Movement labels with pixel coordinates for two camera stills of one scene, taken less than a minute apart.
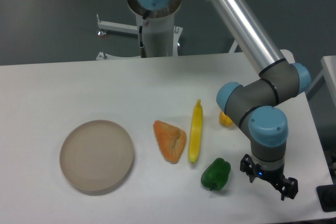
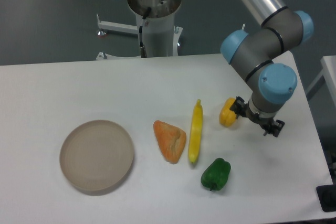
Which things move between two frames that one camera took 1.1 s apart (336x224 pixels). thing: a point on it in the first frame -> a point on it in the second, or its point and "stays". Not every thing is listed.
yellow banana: (196, 134) stays
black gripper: (247, 166) -> (239, 107)
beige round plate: (95, 156) stays
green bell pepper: (215, 176) stays
